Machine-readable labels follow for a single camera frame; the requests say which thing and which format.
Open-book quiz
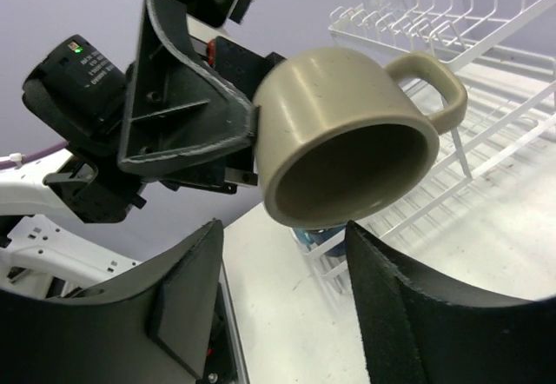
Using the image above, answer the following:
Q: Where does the olive green mug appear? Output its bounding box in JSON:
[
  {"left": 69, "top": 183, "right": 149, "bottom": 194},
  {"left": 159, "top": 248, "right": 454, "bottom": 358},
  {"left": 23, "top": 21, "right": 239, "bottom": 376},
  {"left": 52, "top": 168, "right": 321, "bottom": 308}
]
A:
[{"left": 254, "top": 47, "right": 467, "bottom": 229}]

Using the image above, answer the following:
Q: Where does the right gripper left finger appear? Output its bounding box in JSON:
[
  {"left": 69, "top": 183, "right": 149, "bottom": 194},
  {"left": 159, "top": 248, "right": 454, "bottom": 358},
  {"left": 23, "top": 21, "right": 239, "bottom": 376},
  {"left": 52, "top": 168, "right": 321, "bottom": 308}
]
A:
[{"left": 1, "top": 220, "right": 223, "bottom": 383}]

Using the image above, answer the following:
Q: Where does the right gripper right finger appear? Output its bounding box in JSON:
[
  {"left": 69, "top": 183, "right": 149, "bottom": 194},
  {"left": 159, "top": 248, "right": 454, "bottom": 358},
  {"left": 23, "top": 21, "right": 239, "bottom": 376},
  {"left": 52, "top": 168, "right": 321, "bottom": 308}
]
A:
[{"left": 345, "top": 222, "right": 555, "bottom": 383}]

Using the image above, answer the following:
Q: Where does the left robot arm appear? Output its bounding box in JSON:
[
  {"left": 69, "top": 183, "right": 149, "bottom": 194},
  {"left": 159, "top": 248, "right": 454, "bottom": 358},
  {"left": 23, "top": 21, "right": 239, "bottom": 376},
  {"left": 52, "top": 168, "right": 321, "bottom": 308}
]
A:
[{"left": 1, "top": 0, "right": 282, "bottom": 288}]

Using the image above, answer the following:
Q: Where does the navy patterned cup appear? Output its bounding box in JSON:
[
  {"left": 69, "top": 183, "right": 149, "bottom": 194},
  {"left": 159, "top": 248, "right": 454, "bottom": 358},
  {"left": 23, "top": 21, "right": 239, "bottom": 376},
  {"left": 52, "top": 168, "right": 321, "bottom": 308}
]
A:
[{"left": 292, "top": 225, "right": 346, "bottom": 257}]

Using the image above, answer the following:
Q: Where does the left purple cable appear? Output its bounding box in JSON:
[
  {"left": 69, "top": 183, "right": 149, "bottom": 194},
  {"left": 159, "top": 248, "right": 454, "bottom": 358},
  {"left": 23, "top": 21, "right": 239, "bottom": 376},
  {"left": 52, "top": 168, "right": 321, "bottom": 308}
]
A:
[{"left": 0, "top": 140, "right": 70, "bottom": 170}]

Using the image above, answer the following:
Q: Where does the white wire dish rack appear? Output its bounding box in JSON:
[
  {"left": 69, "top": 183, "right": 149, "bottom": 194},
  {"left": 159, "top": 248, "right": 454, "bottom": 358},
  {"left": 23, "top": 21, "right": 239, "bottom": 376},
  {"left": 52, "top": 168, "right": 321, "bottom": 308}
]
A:
[{"left": 299, "top": 0, "right": 556, "bottom": 294}]

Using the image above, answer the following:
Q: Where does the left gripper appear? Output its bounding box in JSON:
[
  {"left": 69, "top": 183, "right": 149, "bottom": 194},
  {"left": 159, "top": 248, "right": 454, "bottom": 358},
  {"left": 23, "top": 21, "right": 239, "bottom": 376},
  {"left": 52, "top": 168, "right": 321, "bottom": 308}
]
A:
[{"left": 118, "top": 0, "right": 286, "bottom": 195}]

